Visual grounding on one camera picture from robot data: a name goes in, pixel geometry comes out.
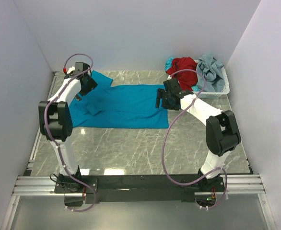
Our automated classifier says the aluminium rail frame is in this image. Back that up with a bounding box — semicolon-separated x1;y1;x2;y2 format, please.
1;71;276;230

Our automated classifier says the red t shirt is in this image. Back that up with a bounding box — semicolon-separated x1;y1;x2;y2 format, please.
166;57;198;91

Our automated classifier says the white laundry basket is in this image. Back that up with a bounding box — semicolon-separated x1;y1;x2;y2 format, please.
168;59;230;99

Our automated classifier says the light blue garment in basket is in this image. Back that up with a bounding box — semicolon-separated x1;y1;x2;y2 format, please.
164;57;174;71

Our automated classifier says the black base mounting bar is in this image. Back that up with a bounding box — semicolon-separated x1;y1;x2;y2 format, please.
54;174;225;204

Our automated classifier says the grey t shirt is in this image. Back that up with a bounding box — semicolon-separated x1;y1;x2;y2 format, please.
196;54;224;92

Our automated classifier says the blue t shirt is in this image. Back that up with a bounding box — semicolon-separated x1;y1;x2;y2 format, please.
69;71;169;129

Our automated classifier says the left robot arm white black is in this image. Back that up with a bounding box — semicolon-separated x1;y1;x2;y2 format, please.
38;62;97;193

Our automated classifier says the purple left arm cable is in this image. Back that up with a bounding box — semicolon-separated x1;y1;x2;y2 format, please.
44;53;99;213

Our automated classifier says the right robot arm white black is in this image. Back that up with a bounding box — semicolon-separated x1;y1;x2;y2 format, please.
155;78;241;186

